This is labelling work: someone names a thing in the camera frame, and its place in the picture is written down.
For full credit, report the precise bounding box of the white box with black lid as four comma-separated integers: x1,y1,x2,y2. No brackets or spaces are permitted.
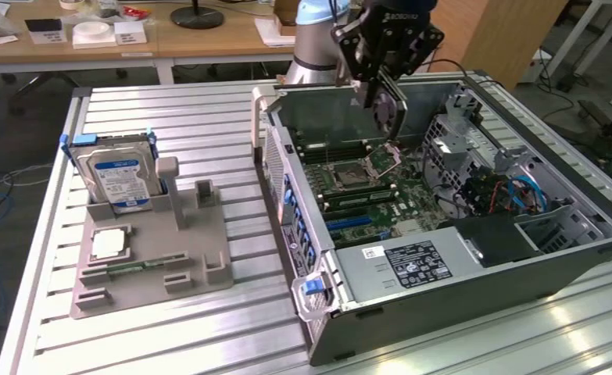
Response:
23,18,69,45

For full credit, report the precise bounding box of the blue case latch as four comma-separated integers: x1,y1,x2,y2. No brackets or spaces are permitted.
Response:
303,278,327,298

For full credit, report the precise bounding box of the CPU socket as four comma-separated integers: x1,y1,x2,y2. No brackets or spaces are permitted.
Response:
324,159,371,193

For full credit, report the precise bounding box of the green motherboard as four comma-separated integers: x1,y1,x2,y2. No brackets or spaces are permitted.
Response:
292,130,461,250

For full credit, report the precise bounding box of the small plain white box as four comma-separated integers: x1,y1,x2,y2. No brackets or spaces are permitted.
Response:
112,20,149,46

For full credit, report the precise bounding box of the hard disk with blue carrier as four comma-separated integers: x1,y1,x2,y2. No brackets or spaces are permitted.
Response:
59,127,169,215

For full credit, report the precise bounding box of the metal disk bay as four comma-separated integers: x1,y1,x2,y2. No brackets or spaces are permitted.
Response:
514,202,602,255

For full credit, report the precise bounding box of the black power cable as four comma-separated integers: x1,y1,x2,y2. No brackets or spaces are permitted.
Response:
419,57,506,88

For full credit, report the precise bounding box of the white paper stack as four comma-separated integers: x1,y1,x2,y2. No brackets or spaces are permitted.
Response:
252,16,299,48

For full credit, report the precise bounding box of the grey power supply unit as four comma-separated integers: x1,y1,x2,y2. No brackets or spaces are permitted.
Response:
332,227,488,305

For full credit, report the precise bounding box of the wooden cabinet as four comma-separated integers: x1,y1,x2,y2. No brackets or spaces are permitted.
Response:
425,0,571,91

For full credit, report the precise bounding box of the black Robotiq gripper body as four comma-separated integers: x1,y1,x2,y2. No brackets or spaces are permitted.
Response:
364,0,437,76

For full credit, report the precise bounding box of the white box with round tape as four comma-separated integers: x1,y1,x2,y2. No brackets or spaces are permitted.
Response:
71,20,120,51

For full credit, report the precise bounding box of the blue wire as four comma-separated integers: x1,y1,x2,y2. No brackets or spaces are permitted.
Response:
507,177,551,215

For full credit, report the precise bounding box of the RAM stick with white label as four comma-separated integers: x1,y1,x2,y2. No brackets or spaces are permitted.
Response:
324,188,396,209

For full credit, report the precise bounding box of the green RAM stick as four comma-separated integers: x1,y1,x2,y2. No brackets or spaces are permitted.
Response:
105,259,167,275

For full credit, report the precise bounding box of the silver CPU chip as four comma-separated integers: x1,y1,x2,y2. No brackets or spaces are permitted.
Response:
89,227,131,259

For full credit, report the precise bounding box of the white metal table frame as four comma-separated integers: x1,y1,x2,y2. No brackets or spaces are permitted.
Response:
543,0,612,107

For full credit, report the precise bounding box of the grey plastic parts rack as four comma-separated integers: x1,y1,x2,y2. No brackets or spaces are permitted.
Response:
69,155,237,320

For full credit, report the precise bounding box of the red packet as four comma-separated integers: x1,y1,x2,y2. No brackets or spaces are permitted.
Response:
119,4,149,21

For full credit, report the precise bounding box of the red wire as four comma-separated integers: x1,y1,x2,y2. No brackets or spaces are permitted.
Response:
487,180,516,213

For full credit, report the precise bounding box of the black round lamp base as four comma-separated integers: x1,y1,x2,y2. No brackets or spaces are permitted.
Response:
169,0,227,30

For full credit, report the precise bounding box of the metal socket cover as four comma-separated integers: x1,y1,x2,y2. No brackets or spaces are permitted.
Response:
364,141,407,176

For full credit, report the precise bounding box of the open black PC case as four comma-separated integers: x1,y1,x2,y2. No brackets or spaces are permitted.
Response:
251,70,612,367

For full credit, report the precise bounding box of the wooden desk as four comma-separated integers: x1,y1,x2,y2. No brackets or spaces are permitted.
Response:
0,0,348,76

